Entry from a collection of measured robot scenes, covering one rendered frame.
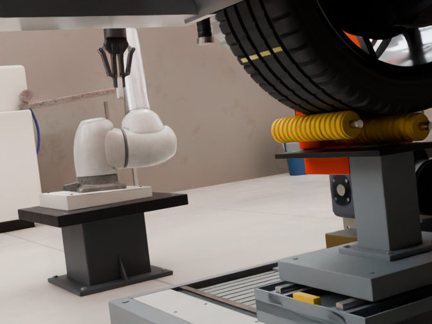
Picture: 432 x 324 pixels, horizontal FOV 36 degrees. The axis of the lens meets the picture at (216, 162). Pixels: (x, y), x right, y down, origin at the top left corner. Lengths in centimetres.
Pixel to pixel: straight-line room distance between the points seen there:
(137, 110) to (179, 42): 345
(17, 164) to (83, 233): 217
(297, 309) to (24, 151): 340
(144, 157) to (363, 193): 127
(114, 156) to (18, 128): 211
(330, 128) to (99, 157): 131
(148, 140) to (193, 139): 346
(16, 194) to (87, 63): 153
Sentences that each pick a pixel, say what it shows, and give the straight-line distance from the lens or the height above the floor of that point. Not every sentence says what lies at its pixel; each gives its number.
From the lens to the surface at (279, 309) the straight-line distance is 147.
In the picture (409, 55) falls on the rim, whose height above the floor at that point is 65.
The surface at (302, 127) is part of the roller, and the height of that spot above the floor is 51.
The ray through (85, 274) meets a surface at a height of 6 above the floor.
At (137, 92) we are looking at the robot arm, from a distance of 269.
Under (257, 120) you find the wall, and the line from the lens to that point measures 642.
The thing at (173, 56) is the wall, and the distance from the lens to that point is 602.
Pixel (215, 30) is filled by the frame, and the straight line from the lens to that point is 150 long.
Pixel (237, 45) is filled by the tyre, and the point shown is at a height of 70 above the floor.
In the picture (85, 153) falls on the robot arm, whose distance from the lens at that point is 255.
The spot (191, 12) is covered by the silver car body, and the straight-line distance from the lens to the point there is 122.
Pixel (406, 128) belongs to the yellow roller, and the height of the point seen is 49.
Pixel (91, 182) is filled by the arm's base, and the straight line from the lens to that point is 255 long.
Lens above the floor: 54
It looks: 3 degrees down
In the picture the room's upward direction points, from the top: 7 degrees counter-clockwise
